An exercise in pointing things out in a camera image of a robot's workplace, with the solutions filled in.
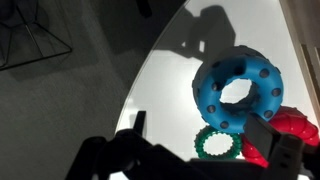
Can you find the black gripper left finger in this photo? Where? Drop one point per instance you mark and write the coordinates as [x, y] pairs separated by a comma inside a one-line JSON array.
[[133, 156]]

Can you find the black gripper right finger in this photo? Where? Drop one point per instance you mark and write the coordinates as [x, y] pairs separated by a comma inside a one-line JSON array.
[[270, 143]]

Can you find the slatted wooden tray box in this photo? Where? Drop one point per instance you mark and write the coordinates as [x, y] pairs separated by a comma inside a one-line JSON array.
[[300, 36]]

